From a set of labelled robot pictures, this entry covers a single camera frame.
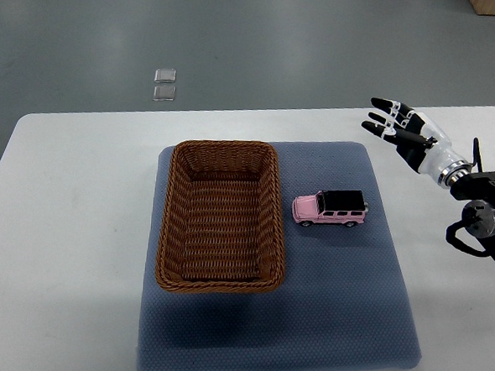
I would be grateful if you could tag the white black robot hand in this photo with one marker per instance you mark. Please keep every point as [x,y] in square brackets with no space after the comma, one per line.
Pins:
[439,161]

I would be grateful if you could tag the pink toy car black roof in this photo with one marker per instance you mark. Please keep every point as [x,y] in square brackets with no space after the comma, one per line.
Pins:
[346,207]

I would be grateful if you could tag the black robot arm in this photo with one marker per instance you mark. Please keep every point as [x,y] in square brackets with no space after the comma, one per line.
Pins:
[474,234]

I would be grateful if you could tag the brown wicker basket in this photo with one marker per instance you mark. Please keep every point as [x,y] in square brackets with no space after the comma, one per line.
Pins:
[222,225]

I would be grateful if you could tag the blue-grey padded mat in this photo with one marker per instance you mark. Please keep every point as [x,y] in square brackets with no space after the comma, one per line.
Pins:
[343,304]

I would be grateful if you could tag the lower clear floor plate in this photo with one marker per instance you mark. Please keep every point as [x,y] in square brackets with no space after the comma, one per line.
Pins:
[164,93]

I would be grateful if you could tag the clear floor plate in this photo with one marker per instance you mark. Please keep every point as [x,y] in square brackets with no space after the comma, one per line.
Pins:
[166,75]
[164,93]

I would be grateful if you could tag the upper clear floor plate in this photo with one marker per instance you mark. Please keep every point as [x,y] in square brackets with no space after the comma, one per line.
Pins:
[166,75]

